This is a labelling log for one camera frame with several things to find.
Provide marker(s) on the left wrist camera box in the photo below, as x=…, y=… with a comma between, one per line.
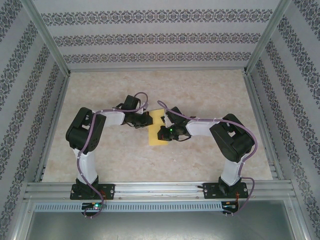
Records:
x=147, y=112

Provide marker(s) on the aluminium side rail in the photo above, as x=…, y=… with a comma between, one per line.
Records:
x=56, y=125
x=255, y=100

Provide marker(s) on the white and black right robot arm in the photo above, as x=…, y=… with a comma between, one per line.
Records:
x=232, y=140

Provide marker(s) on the aluminium frame post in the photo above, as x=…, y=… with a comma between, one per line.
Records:
x=264, y=42
x=49, y=42

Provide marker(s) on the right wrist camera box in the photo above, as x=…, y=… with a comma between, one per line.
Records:
x=166, y=120

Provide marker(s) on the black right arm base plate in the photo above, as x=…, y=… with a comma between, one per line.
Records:
x=210, y=191

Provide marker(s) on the aluminium mounting rail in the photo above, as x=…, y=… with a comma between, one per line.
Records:
x=160, y=191

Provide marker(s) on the yellow paper sheet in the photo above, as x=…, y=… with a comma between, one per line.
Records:
x=153, y=136

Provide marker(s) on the grey metal panel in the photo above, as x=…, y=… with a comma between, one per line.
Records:
x=160, y=225

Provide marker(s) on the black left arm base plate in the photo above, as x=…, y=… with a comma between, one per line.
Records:
x=110, y=190

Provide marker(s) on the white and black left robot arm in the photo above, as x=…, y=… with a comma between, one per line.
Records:
x=85, y=132

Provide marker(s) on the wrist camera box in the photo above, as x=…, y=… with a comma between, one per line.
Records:
x=147, y=112
x=166, y=120

